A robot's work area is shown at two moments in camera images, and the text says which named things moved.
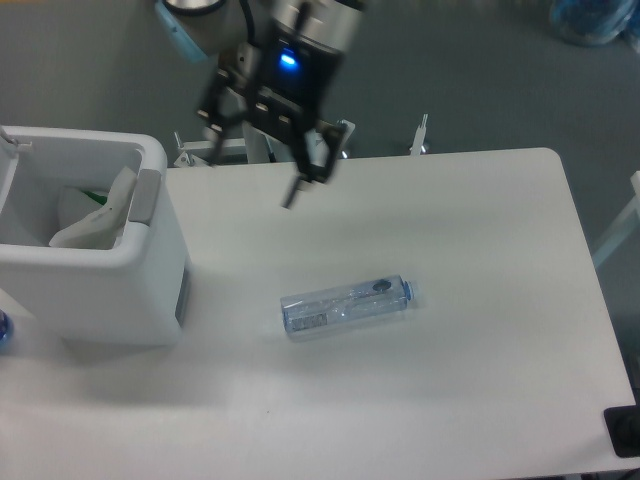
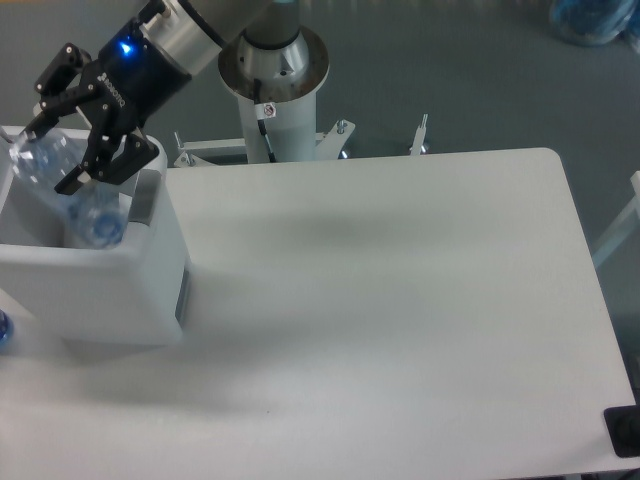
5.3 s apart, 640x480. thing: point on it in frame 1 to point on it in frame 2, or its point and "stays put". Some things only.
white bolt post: [419, 137] stays put
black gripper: [295, 80] to [130, 79]
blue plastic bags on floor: [595, 22] stays put
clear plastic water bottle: [310, 310] to [97, 211]
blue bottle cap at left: [6, 330] stays put
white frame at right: [625, 228] stays put
